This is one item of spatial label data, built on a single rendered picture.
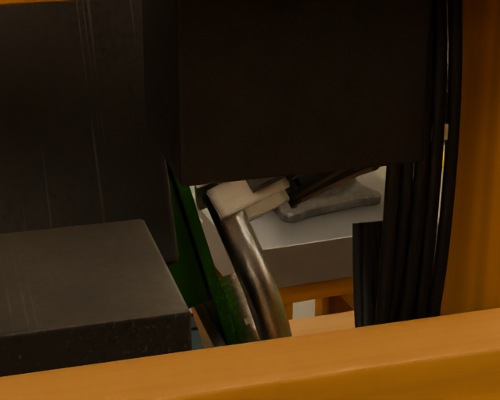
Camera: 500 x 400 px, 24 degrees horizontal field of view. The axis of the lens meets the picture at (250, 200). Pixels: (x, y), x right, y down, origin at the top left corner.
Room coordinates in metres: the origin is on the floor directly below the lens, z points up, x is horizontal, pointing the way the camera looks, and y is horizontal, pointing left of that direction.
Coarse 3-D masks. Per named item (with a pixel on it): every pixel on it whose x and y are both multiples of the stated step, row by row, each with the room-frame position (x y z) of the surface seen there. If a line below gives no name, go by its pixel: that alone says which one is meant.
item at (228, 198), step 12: (216, 192) 0.96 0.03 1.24; (228, 192) 0.96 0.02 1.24; (240, 192) 0.96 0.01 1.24; (264, 192) 0.96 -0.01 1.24; (276, 192) 0.96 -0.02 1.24; (216, 204) 0.95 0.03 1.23; (228, 204) 0.95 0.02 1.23; (240, 204) 0.95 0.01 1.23; (252, 204) 0.95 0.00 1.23; (228, 216) 0.94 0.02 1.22
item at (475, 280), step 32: (480, 0) 0.73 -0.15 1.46; (480, 32) 0.73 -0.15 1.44; (480, 64) 0.72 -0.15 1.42; (480, 96) 0.72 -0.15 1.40; (480, 128) 0.72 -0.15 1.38; (480, 160) 0.71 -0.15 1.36; (480, 192) 0.71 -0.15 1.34; (480, 224) 0.71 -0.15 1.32; (448, 256) 0.75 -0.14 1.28; (480, 256) 0.70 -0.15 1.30; (448, 288) 0.75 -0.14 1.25; (480, 288) 0.70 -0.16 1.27
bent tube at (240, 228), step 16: (208, 208) 0.96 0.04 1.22; (224, 224) 0.94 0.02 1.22; (240, 224) 0.94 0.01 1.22; (224, 240) 0.94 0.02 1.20; (240, 240) 0.93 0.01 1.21; (256, 240) 0.94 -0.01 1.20; (240, 256) 0.92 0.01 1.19; (256, 256) 0.92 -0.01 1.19; (240, 272) 0.92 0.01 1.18; (256, 272) 0.91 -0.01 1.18; (256, 288) 0.91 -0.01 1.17; (272, 288) 0.91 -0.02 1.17; (256, 304) 0.91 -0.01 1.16; (272, 304) 0.91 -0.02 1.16; (256, 320) 0.91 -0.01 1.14; (272, 320) 0.91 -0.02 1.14; (272, 336) 0.91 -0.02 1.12; (288, 336) 0.92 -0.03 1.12
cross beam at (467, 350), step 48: (336, 336) 0.63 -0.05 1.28; (384, 336) 0.63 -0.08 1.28; (432, 336) 0.63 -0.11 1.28; (480, 336) 0.63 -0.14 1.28; (0, 384) 0.58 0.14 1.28; (48, 384) 0.58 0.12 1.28; (96, 384) 0.58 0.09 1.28; (144, 384) 0.58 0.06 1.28; (192, 384) 0.58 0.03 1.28; (240, 384) 0.58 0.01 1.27; (288, 384) 0.58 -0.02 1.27; (336, 384) 0.59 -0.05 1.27; (384, 384) 0.60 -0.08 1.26; (432, 384) 0.61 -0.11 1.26; (480, 384) 0.62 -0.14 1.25
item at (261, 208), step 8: (280, 192) 0.99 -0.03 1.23; (264, 200) 0.99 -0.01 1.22; (272, 200) 0.99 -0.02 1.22; (280, 200) 0.99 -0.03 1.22; (288, 200) 0.99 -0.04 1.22; (248, 208) 0.98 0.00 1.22; (256, 208) 0.98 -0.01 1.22; (264, 208) 0.98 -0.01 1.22; (272, 208) 0.98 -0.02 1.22; (248, 216) 0.98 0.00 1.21; (256, 216) 0.98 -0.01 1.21
